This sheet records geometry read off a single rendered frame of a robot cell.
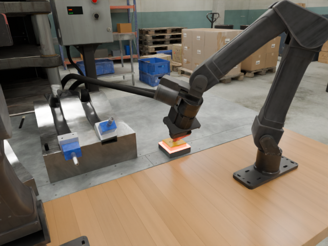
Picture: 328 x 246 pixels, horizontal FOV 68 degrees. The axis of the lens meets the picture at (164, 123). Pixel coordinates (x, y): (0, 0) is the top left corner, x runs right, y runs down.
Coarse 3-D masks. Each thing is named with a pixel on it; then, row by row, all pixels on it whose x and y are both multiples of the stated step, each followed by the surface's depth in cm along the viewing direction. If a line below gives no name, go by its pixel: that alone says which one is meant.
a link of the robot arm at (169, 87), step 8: (160, 80) 63; (168, 80) 63; (176, 80) 64; (200, 80) 58; (160, 88) 63; (168, 88) 63; (176, 88) 63; (184, 88) 62; (192, 88) 59; (200, 88) 59; (160, 96) 64; (168, 96) 63; (176, 96) 63; (200, 96) 60; (168, 104) 65
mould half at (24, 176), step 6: (6, 144) 70; (6, 150) 68; (12, 150) 69; (12, 156) 68; (12, 162) 66; (18, 162) 67; (18, 168) 64; (24, 168) 64; (18, 174) 61; (24, 174) 61; (30, 174) 61; (24, 180) 59; (30, 180) 60; (30, 186) 60; (36, 186) 61; (36, 192) 61
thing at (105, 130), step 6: (108, 120) 63; (96, 126) 70; (102, 126) 66; (108, 126) 66; (114, 126) 68; (96, 132) 72; (102, 132) 67; (108, 132) 69; (114, 132) 71; (102, 138) 70; (108, 138) 71; (114, 138) 74
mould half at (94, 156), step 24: (72, 96) 94; (96, 96) 95; (48, 120) 83; (72, 120) 85; (120, 120) 84; (48, 144) 68; (96, 144) 69; (120, 144) 73; (48, 168) 65; (72, 168) 68; (96, 168) 72
